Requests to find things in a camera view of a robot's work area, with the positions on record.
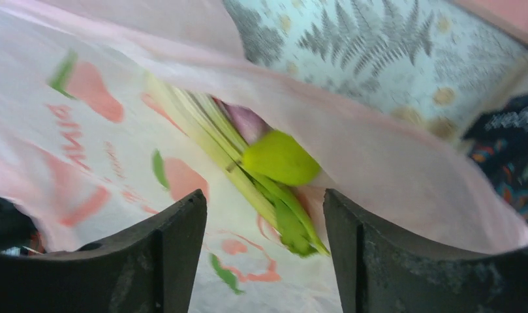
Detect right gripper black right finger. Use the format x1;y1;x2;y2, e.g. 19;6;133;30
323;189;528;313

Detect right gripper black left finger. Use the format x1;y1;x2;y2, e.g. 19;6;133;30
0;190;207;313

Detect green leek toy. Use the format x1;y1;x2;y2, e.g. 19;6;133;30
146;73;330;258

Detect pink plastic grocery bag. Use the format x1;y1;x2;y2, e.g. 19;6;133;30
0;1;528;312

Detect green pear toy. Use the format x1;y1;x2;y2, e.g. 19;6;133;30
240;130;322;186

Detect purple eggplant toy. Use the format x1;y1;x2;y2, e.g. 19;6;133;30
214;98;271;145

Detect beige floral canvas tote bag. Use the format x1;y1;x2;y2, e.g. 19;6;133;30
458;56;528;230

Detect floral patterned table mat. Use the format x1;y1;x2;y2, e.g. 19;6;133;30
224;0;528;140

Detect pink two-tier wooden shelf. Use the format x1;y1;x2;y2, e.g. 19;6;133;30
454;0;528;45

